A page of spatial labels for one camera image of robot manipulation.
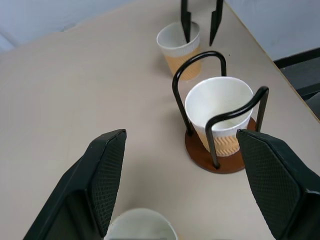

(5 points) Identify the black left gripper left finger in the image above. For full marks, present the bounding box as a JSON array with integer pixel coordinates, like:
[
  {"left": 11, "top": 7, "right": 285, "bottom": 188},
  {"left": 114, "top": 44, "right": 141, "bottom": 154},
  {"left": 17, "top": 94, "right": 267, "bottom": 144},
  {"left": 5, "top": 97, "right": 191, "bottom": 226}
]
[{"left": 23, "top": 128, "right": 128, "bottom": 240}]

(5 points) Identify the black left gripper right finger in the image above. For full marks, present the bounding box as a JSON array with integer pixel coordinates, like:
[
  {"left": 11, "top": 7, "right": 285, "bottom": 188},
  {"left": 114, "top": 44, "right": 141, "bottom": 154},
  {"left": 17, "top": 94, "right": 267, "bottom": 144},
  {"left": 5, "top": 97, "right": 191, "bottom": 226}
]
[{"left": 235, "top": 129, "right": 320, "bottom": 240}]

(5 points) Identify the dark furniture beside table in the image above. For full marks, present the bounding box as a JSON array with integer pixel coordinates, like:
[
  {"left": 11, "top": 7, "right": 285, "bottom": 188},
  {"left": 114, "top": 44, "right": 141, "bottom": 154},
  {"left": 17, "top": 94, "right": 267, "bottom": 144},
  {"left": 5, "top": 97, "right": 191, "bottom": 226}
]
[{"left": 273, "top": 46, "right": 320, "bottom": 121}]

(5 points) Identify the black wire cup holder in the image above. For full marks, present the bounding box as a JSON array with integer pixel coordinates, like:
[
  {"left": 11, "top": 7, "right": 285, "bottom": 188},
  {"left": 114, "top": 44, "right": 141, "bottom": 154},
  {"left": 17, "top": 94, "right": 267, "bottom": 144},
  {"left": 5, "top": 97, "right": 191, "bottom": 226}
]
[{"left": 171, "top": 50, "right": 270, "bottom": 175}]

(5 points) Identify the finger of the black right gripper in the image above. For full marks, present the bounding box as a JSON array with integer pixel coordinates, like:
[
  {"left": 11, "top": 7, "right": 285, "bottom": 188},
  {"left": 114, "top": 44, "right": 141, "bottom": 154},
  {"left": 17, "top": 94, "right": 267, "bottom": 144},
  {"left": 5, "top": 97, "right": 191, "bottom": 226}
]
[
  {"left": 180, "top": 0, "right": 193, "bottom": 43},
  {"left": 208, "top": 0, "right": 225, "bottom": 47}
]

